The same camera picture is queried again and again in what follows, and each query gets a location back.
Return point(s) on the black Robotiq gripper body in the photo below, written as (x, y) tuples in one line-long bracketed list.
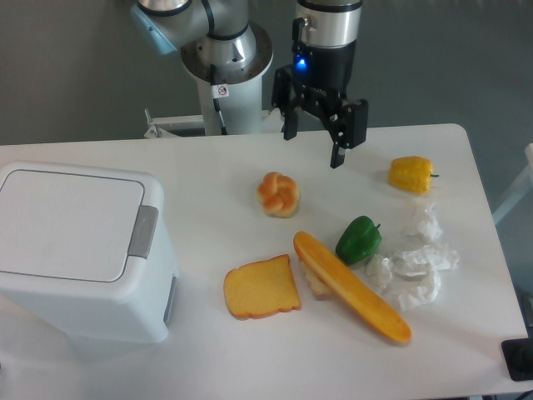
[(319, 77)]

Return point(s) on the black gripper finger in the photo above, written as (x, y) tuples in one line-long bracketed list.
[(288, 94), (346, 122)]

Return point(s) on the white plastic trash can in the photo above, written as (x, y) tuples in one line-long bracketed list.
[(86, 249)]

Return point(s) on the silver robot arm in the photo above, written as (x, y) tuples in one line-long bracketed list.
[(170, 25)]

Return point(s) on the yellow bell pepper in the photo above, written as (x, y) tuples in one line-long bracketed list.
[(412, 174)]

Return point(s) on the knotted bread roll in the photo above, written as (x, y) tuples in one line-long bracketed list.
[(278, 194)]

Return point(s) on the green bell pepper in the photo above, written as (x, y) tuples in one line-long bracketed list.
[(360, 240)]

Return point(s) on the crumpled white paper upper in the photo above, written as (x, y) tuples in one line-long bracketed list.
[(424, 225)]

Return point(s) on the small crumpled paper ball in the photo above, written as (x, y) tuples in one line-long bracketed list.
[(378, 271)]

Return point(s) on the long orange baguette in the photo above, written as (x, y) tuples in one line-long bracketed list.
[(371, 308)]

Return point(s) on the small bread piece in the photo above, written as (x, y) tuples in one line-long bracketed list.
[(319, 289)]

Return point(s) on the crumpled white paper large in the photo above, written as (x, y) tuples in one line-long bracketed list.
[(413, 278)]

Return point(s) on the toast bread slice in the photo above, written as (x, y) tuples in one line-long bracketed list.
[(261, 289)]

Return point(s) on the black device at edge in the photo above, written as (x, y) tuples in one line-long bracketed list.
[(518, 357)]

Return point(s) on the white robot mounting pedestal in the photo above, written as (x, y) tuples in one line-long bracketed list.
[(229, 77)]

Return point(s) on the white frame at right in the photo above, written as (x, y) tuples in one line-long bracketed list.
[(520, 186)]

